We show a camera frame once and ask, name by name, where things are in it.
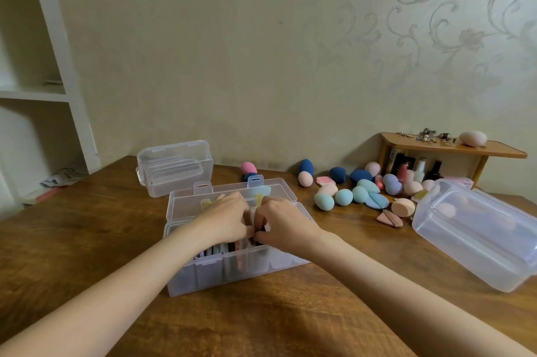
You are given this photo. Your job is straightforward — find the person's right hand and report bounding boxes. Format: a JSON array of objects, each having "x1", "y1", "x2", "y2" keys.
[{"x1": 253, "y1": 197, "x2": 341, "y2": 264}]

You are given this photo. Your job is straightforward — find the person's left hand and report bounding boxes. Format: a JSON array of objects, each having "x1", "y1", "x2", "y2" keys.
[{"x1": 184, "y1": 191, "x2": 256, "y2": 251}]

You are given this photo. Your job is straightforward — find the puffs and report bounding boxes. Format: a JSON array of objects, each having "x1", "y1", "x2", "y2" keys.
[{"x1": 192, "y1": 239, "x2": 269, "y2": 261}]

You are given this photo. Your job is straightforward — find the pile of makeup sponges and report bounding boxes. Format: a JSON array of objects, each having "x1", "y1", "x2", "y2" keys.
[{"x1": 239, "y1": 158, "x2": 441, "y2": 229}]

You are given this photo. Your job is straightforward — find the clear divided organizer box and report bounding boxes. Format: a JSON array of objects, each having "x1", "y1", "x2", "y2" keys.
[{"x1": 162, "y1": 175, "x2": 315, "y2": 298}]

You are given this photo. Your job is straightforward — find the small clear plastic box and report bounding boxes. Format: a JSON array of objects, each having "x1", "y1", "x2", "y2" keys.
[{"x1": 135, "y1": 139, "x2": 215, "y2": 199}]

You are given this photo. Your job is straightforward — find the large clear plastic container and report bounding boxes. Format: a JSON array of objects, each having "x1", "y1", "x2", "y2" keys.
[{"x1": 411, "y1": 178, "x2": 537, "y2": 293}]

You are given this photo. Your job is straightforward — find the beige sponge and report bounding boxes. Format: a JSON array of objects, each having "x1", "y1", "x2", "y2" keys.
[{"x1": 458, "y1": 130, "x2": 488, "y2": 148}]

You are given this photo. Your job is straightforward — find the person's right forearm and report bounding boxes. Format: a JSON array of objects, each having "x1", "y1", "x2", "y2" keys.
[{"x1": 308, "y1": 234, "x2": 537, "y2": 357}]

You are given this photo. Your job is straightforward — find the person's left forearm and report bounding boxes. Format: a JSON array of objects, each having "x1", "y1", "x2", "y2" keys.
[{"x1": 0, "y1": 224, "x2": 206, "y2": 357}]

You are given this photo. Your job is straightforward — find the white cosmetic bottle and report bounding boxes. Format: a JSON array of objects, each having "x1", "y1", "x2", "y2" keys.
[{"x1": 413, "y1": 157, "x2": 428, "y2": 184}]

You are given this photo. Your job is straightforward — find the pile of metal hair clips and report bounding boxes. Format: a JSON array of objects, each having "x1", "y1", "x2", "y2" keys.
[{"x1": 396, "y1": 128, "x2": 458, "y2": 147}]

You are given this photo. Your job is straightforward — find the crumpled printed paper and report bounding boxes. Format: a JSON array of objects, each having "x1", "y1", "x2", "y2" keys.
[{"x1": 40, "y1": 167, "x2": 89, "y2": 187}]

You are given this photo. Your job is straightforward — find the pink flat pad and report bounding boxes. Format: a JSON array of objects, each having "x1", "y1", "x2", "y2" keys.
[{"x1": 35, "y1": 187, "x2": 68, "y2": 202}]

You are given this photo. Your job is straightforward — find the small wooden rack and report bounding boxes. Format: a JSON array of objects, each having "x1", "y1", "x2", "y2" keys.
[{"x1": 377, "y1": 132, "x2": 528, "y2": 190}]

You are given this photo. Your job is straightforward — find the white shelf unit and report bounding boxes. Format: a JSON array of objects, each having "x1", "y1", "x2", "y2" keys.
[{"x1": 0, "y1": 0, "x2": 101, "y2": 206}]

